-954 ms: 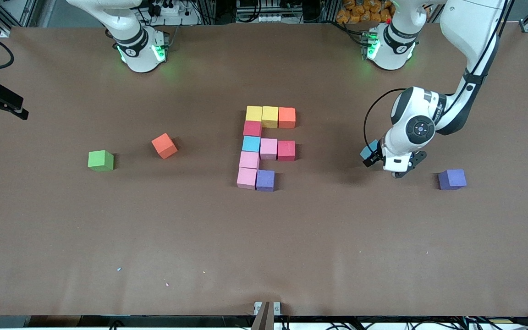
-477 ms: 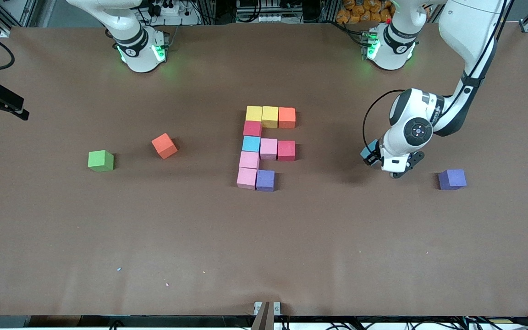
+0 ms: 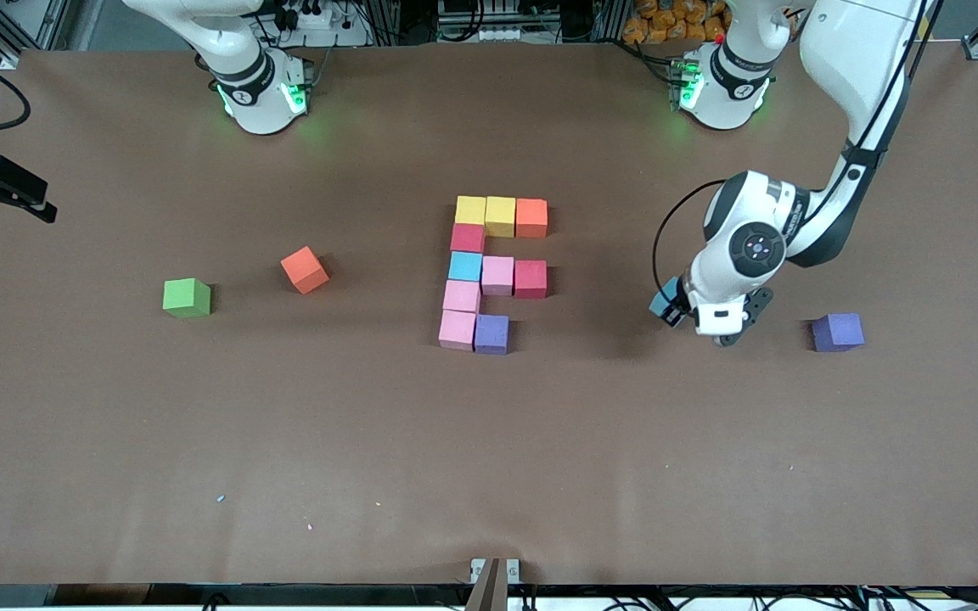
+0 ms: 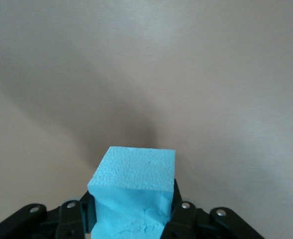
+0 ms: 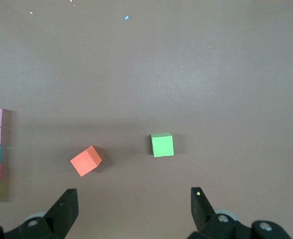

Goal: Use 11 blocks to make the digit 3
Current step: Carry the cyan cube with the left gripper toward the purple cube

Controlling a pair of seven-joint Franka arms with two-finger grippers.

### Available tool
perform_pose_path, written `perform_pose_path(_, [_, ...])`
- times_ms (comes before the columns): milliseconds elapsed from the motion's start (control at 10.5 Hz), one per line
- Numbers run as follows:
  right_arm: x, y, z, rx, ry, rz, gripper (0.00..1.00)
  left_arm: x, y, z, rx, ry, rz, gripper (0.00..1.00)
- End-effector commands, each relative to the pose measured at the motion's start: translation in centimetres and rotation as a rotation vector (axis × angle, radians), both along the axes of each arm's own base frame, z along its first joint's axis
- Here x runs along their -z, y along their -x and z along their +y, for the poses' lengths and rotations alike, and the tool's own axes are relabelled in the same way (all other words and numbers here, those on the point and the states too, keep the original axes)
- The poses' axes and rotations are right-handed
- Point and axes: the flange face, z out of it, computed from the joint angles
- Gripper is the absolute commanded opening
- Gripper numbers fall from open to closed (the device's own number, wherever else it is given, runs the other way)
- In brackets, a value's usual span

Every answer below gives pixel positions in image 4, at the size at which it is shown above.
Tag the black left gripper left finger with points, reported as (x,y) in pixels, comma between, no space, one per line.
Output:
(69,219)

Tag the blue foam cube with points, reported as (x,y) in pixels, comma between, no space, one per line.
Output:
(134,174)

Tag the brown table cover sheet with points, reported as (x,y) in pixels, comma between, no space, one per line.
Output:
(146,62)

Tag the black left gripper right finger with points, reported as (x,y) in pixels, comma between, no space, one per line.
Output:
(186,224)

